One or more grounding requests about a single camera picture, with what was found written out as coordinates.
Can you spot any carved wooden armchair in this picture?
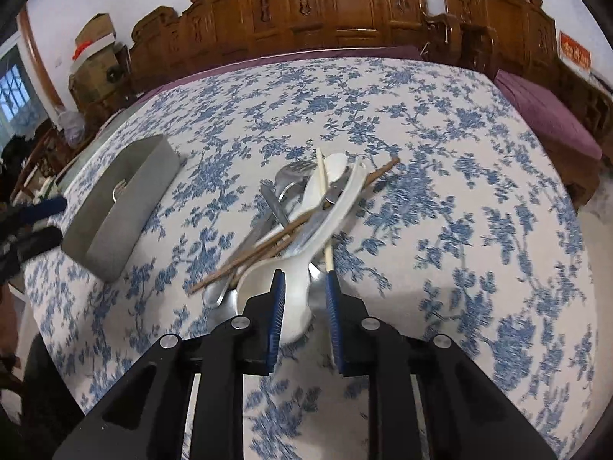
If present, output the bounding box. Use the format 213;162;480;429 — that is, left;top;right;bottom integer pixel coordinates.
424;0;561;82

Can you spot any white flat box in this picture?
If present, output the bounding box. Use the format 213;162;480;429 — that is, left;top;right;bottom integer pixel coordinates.
72;33;118;61

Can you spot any carved wooden bench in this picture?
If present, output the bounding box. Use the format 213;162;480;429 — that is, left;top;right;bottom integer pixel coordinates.
128;0;429;93

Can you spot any blue floral tablecloth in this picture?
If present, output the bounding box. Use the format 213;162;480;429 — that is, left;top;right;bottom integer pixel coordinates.
21;55;599;460

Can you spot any white chopstick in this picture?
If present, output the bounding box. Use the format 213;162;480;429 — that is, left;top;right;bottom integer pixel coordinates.
315;148;334;275

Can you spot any small cardboard box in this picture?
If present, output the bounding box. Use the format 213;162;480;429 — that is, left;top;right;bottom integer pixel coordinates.
74;13;116;49

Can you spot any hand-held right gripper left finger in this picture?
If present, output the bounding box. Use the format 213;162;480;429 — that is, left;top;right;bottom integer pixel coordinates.
52;271;287;460

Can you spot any clear plastic bag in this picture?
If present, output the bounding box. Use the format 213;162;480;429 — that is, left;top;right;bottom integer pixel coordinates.
56;110;88;148

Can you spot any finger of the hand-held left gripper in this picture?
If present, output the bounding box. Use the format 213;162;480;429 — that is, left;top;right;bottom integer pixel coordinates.
10;195;68;225
14;227;64;260

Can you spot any grey metal utensil tray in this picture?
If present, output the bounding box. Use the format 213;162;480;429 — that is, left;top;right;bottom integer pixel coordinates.
61;135;182;283

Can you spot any large cardboard box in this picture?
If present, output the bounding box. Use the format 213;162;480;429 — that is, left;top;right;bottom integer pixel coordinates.
68;45;131;108

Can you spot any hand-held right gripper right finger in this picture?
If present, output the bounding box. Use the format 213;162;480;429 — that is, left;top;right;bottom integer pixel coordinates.
326;272;559;460

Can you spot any red wall sign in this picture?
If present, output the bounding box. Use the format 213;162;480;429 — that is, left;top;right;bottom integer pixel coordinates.
559;31;593;69

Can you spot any window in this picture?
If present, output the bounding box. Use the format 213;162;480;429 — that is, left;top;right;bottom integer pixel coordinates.
0;43;46;128

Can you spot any dark clothing pile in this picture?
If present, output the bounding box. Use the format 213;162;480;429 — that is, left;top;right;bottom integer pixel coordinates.
0;136;30;178

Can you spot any wooden door frame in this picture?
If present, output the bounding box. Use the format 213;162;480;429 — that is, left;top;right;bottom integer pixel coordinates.
16;5;65;112

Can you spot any wooden chair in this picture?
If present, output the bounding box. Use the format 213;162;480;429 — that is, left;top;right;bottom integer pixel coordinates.
12;127;65;204

